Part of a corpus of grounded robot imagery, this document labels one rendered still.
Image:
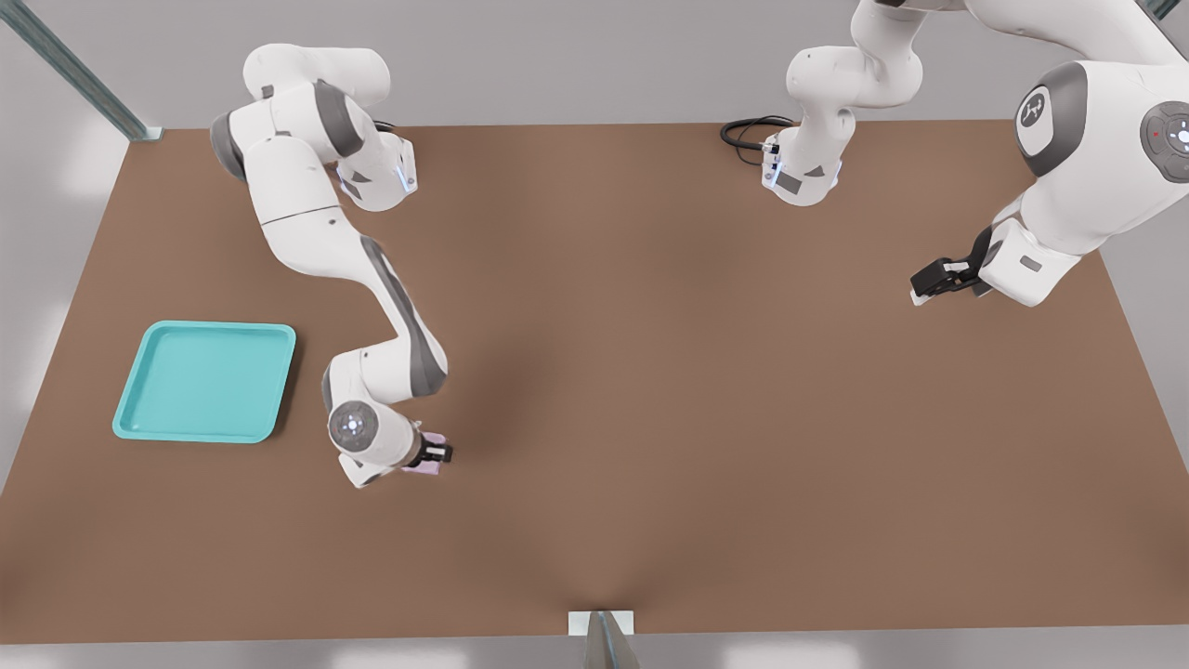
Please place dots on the pale lilac phone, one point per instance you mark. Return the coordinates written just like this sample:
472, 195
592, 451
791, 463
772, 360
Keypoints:
427, 455

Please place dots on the pale blue-green tray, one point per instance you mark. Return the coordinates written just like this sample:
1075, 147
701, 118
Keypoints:
204, 381

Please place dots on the silver frame post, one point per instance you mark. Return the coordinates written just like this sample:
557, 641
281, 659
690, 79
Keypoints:
606, 636
1166, 7
79, 70

